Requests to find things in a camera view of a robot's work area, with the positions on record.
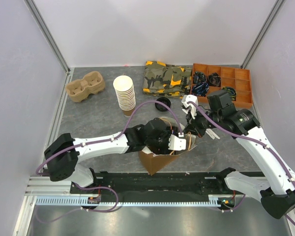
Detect dark rolled band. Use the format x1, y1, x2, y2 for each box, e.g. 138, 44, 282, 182
193, 71, 207, 84

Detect white wrapped straw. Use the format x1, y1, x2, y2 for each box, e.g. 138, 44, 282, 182
206, 129, 220, 140

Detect camouflage folded cloth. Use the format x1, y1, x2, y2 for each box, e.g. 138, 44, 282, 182
143, 60, 192, 98

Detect cardboard cup carrier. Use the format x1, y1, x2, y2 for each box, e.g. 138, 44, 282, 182
65, 71, 105, 103

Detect stack of paper cups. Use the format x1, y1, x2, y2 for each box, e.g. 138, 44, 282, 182
113, 75, 136, 117

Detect brown paper bag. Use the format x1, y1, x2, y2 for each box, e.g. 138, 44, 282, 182
138, 117, 197, 175

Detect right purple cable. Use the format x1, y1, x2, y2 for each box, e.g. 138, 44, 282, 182
186, 101, 295, 234

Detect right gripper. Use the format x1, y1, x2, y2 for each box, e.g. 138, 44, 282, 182
183, 106, 222, 138

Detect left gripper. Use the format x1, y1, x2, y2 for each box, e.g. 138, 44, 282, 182
146, 127, 177, 155

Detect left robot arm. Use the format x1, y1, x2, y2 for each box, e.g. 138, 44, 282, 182
44, 118, 172, 193

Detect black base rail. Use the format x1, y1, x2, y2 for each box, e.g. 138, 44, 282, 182
70, 172, 242, 202

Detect blue striped rolled band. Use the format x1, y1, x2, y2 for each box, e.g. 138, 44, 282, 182
192, 82, 209, 97

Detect purple cable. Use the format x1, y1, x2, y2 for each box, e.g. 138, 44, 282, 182
186, 101, 295, 234
34, 100, 184, 223

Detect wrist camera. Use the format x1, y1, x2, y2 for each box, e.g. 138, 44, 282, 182
181, 94, 198, 119
168, 134, 186, 151

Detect orange compartment tray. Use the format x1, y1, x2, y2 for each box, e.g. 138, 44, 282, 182
192, 63, 253, 109

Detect yellow black rolled band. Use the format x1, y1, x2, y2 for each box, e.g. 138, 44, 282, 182
222, 87, 236, 101

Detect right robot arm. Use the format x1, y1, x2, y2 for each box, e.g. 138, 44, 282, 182
182, 90, 295, 219

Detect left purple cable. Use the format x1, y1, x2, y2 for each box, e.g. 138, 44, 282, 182
34, 100, 184, 223

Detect slotted cable duct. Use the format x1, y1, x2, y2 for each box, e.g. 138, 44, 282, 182
35, 196, 222, 207

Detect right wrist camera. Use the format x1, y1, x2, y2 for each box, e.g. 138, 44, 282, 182
181, 94, 198, 119

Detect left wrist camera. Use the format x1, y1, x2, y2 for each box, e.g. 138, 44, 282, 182
168, 134, 186, 151

